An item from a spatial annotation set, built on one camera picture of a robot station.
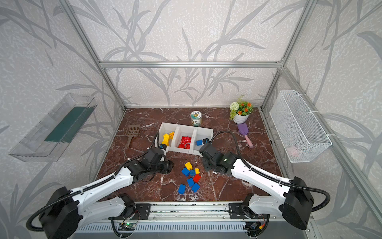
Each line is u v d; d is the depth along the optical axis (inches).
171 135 38.9
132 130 42.3
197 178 33.1
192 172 33.5
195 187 31.8
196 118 41.1
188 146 37.8
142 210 29.1
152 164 24.9
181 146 37.9
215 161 22.7
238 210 29.5
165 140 38.3
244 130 41.4
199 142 38.4
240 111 40.1
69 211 15.4
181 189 31.8
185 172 33.4
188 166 34.7
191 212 29.6
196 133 38.6
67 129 24.5
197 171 34.1
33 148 23.5
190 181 32.6
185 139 39.0
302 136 23.9
